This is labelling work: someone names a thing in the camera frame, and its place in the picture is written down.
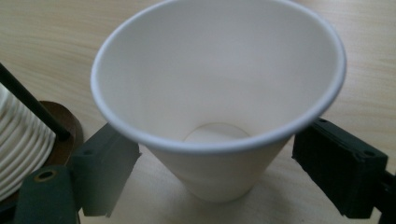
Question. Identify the white paper drinking cup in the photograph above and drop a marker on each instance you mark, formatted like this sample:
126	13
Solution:
218	77

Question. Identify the stack of white paper cups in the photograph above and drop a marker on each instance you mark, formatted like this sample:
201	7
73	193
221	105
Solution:
21	149

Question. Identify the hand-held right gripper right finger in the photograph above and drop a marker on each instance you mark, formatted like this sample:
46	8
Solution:
339	174

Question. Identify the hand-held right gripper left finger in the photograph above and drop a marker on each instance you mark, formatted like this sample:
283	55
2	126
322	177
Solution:
102	174

